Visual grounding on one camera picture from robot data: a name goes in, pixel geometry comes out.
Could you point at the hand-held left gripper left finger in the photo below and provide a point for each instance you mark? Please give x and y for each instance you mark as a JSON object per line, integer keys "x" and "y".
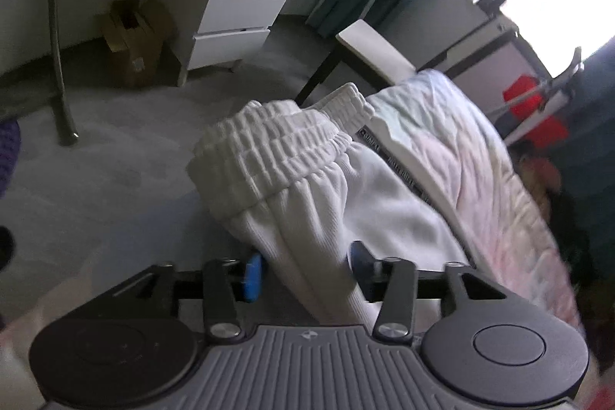
{"x": 253, "y": 280}

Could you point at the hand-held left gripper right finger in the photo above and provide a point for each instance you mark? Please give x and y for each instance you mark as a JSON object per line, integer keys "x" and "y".
{"x": 359, "y": 258}

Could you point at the white pants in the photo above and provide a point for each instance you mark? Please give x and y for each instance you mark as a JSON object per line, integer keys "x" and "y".
{"x": 298, "y": 179}

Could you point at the pile of dark clothes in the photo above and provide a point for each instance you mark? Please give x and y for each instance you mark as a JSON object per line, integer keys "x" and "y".
{"x": 581, "y": 256}

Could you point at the pink and white duvet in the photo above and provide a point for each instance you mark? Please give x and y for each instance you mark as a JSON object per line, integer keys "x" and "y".
{"x": 461, "y": 141}

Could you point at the white stool with black legs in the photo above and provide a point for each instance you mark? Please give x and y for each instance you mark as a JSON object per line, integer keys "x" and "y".
{"x": 374, "y": 52}

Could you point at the red cloth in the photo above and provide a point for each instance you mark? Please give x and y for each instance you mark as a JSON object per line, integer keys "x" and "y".
{"x": 528, "y": 95}

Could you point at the white low cabinet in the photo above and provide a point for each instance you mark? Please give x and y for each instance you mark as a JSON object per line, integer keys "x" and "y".
{"x": 490, "y": 49}

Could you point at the garment steamer stand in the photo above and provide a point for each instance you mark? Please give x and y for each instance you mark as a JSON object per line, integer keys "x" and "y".
{"x": 552, "y": 90}

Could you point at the cardboard box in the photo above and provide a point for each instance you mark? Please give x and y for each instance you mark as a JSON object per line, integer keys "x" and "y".
{"x": 134, "y": 40}

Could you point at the white drawer unit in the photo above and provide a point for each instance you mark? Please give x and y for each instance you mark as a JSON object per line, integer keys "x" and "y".
{"x": 240, "y": 11}

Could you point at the purple cloth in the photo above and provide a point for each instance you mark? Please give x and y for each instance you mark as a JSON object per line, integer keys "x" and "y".
{"x": 8, "y": 155}

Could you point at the metal pole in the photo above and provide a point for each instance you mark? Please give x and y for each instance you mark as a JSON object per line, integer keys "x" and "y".
{"x": 58, "y": 54}

